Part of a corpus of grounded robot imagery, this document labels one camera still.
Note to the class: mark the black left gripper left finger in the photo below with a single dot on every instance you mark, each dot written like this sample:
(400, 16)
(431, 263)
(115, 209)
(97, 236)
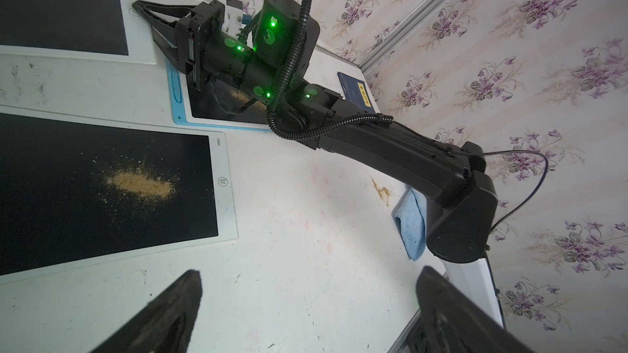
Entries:
(165, 324)

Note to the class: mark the blue framed drawing tablet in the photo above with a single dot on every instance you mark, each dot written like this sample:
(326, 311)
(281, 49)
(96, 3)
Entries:
(216, 103)

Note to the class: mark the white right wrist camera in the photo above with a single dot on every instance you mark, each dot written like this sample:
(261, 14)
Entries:
(234, 10)

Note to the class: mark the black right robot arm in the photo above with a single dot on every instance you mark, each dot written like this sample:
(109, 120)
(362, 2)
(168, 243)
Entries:
(451, 203)

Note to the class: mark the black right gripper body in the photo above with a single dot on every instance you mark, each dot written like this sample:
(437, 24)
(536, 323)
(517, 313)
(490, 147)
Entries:
(207, 54)

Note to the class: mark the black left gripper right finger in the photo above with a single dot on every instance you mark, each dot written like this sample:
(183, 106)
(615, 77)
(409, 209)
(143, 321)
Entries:
(453, 323)

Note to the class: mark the dark blue book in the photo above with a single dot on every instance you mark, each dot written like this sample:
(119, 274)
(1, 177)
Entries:
(355, 92)

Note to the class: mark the light blue cloth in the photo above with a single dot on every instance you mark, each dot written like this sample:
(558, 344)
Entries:
(410, 216)

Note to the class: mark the white drawing tablet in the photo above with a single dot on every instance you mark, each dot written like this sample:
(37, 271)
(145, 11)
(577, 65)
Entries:
(76, 29)
(77, 192)

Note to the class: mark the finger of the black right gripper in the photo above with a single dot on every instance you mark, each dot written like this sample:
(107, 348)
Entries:
(150, 11)
(172, 53)

